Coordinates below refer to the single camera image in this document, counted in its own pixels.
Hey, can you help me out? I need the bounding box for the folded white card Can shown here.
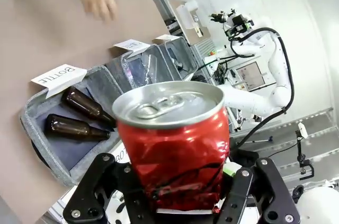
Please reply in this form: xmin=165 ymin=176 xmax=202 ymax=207
xmin=152 ymin=34 xmax=181 ymax=42

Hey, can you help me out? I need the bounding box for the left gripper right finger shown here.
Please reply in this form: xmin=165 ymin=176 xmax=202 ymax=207
xmin=216 ymin=157 xmax=301 ymax=224

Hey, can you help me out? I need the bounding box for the brown glass bottle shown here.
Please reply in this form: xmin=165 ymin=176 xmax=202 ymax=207
xmin=43 ymin=113 xmax=112 ymax=141
xmin=60 ymin=86 xmax=118 ymax=130

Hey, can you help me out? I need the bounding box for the grey fabric basket for plastic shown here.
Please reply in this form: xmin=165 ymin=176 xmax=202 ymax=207
xmin=104 ymin=43 xmax=177 ymax=95

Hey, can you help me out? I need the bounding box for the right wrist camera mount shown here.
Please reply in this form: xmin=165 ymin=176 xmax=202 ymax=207
xmin=231 ymin=13 xmax=255 ymax=34

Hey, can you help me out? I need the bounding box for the computer monitor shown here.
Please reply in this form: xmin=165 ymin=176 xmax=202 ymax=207
xmin=235 ymin=61 xmax=270 ymax=93

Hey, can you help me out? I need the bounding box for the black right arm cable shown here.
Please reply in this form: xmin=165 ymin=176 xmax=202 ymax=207
xmin=229 ymin=29 xmax=296 ymax=147

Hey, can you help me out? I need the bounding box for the folded white card Bottle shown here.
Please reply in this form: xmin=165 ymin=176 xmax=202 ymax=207
xmin=30 ymin=64 xmax=87 ymax=100

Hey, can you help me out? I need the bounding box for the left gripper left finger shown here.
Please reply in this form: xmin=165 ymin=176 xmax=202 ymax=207
xmin=63 ymin=153 xmax=144 ymax=224

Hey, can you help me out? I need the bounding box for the folded white card Plastic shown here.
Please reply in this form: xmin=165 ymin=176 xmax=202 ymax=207
xmin=113 ymin=39 xmax=151 ymax=56

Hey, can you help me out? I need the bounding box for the grey fabric basket for bottles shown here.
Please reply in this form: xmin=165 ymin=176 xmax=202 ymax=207
xmin=20 ymin=65 xmax=126 ymax=186

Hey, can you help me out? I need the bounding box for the grey fabric basket for cans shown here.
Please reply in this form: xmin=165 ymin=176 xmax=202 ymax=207
xmin=156 ymin=35 xmax=200 ymax=82

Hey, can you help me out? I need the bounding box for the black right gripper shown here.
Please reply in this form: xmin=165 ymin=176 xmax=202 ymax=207
xmin=210 ymin=12 xmax=235 ymax=28

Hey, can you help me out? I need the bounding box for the dented red drink can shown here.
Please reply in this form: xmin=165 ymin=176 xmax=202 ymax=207
xmin=111 ymin=80 xmax=230 ymax=213

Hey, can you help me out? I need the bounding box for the open cardboard box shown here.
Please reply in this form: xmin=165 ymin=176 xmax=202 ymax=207
xmin=169 ymin=0 xmax=213 ymax=46

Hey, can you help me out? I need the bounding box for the black clamp camera stand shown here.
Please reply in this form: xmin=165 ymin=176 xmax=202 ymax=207
xmin=295 ymin=122 xmax=316 ymax=181

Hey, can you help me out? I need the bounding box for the white paper sign BOTTLE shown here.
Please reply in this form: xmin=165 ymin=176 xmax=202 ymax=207
xmin=113 ymin=145 xmax=133 ymax=166

